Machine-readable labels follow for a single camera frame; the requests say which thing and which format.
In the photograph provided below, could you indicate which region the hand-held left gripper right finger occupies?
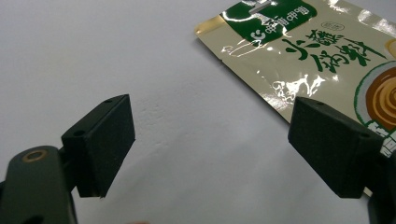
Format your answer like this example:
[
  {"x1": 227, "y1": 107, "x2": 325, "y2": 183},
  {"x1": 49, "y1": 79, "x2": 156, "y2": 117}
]
[{"x1": 288, "y1": 96, "x2": 386, "y2": 200}]

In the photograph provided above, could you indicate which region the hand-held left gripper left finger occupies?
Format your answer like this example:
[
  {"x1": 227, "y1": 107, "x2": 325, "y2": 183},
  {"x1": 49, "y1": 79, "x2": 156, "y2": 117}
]
[{"x1": 61, "y1": 93, "x2": 136, "y2": 199}]

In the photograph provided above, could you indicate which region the beige green sauce packet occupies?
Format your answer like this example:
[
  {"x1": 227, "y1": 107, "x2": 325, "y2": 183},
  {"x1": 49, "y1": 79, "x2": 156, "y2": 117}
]
[{"x1": 193, "y1": 0, "x2": 396, "y2": 159}]

